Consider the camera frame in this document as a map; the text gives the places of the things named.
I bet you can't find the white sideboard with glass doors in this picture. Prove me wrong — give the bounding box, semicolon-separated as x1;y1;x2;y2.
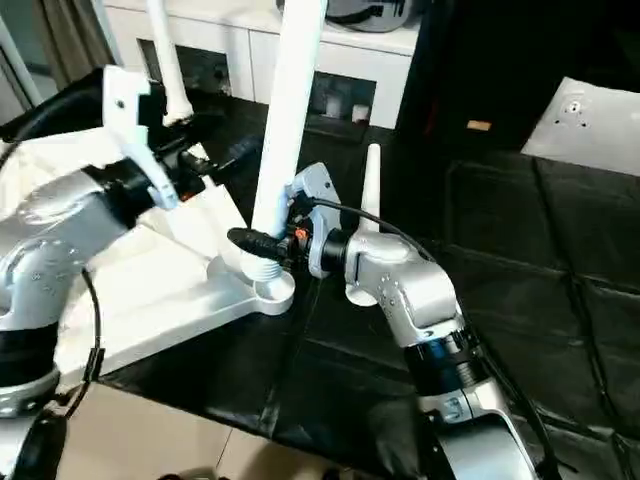
99;0;416;131

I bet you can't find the black cabinet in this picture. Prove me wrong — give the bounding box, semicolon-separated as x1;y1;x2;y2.
397;0;640;154

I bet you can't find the white plastic table top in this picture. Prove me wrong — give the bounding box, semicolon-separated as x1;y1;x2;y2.
0;117;296;386

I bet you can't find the black quilted mat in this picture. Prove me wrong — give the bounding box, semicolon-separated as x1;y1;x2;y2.
0;64;640;480

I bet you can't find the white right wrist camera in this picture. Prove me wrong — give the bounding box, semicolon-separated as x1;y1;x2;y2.
285;162;344;279

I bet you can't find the round grey dish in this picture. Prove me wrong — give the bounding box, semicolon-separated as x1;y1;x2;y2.
324;0;416;34

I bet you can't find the black left camera cable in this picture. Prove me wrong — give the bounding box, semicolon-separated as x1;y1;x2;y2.
0;89;109;421

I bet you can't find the grey brown curtain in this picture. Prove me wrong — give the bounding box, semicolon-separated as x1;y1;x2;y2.
34;0;116;89

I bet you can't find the dark rounded robot foot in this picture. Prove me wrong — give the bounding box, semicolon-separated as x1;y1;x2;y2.
164;467;226;480

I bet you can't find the white plastic table leg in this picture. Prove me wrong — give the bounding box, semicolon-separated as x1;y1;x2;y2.
144;0;195;126
344;143;385;307
239;0;330;297

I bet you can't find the pale panel with holes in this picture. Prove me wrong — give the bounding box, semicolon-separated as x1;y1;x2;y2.
519;75;640;176

